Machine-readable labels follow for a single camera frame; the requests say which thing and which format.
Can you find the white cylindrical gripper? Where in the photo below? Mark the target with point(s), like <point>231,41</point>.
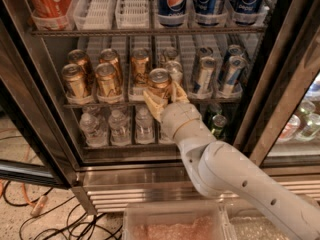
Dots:
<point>179,118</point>

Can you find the orange can lane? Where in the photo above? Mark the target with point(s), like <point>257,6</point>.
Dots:
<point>82,59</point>
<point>140,66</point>
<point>107,79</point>
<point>159,82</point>
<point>111,56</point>
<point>75,81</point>

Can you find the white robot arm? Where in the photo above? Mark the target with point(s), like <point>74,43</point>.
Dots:
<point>215,166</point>

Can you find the slim blue silver can front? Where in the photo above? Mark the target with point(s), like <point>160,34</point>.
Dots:
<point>207,66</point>

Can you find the slim blue silver can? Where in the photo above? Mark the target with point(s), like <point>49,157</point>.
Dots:
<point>207,66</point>
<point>202,52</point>

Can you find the water bottle middle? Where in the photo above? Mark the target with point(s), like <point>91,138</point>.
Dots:
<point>119,127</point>

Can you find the water bottle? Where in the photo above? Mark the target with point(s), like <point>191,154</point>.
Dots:
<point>144,126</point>
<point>95,132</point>
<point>119,127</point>

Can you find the green can front right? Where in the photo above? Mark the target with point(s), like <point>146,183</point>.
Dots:
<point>217,125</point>

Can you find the slim blue silver can rear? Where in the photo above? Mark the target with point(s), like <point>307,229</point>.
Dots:
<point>202,52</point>

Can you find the slim blue can right front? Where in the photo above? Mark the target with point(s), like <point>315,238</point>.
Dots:
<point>230,73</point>

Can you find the slim blue can right rear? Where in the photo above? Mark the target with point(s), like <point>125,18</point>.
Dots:
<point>234,50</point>

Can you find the pepsi can left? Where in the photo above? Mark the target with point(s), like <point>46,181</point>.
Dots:
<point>171,13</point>

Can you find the pepsi can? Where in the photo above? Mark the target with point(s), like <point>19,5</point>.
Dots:
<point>171,13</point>
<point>246,11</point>
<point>209,12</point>

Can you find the orange can front left lane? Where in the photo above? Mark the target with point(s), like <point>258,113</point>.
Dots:
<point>75,81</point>

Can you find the orange can rear left lane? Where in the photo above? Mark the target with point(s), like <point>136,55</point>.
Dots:
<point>82,59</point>

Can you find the pepsi can middle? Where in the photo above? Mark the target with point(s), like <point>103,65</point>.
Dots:
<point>209,12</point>

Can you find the pepsi can right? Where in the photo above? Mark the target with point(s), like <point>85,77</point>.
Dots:
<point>246,11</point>

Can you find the fridge glass door left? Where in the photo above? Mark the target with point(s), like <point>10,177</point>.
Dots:
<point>26,159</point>

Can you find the water bottle right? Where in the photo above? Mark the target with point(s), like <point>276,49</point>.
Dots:
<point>144,126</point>

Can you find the water bottle left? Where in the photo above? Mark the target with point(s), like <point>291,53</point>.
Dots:
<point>95,132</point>

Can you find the clear bin with pink contents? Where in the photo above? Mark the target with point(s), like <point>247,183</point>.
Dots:
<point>177,220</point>

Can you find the clear bin right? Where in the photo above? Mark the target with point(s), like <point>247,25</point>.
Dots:
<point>250,224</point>

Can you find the middle wire shelf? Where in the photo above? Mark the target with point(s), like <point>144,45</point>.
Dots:
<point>133,103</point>

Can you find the wire shelf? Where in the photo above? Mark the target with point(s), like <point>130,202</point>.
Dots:
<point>148,32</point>
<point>133,103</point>

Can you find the top wire shelf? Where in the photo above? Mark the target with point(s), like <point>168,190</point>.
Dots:
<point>148,32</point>

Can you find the steel fridge frame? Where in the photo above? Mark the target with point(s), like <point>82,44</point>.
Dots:
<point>107,179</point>

